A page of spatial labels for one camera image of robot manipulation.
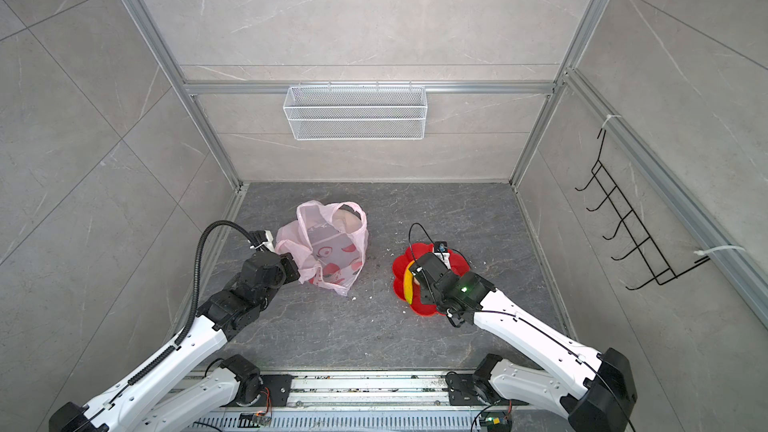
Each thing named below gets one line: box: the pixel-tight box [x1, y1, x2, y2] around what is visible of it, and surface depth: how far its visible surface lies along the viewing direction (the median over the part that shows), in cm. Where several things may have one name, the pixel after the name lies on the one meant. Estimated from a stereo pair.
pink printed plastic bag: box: [275, 200, 369, 297], surface depth 87 cm
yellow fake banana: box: [404, 259, 416, 305], surface depth 87 cm
